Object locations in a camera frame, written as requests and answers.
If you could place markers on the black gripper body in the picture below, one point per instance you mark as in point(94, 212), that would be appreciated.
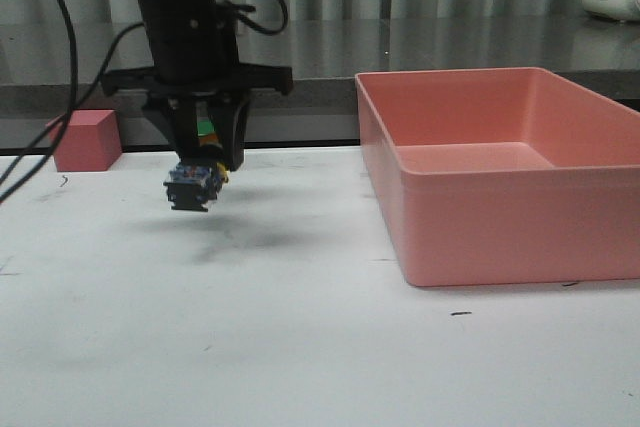
point(145, 81)

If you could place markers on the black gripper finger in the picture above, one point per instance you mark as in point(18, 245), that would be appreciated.
point(176, 120)
point(229, 115)

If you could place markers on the yellow push button switch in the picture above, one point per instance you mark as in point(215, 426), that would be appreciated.
point(198, 177)

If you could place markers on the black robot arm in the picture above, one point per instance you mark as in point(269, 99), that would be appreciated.
point(193, 40)

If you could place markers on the green cube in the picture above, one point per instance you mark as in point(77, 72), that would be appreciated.
point(205, 128)

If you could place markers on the pink cube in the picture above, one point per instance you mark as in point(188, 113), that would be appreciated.
point(91, 142)

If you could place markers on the grey stone counter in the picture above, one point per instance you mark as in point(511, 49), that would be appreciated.
point(325, 56)

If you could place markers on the pink plastic bin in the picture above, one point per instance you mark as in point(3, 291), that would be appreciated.
point(502, 175)

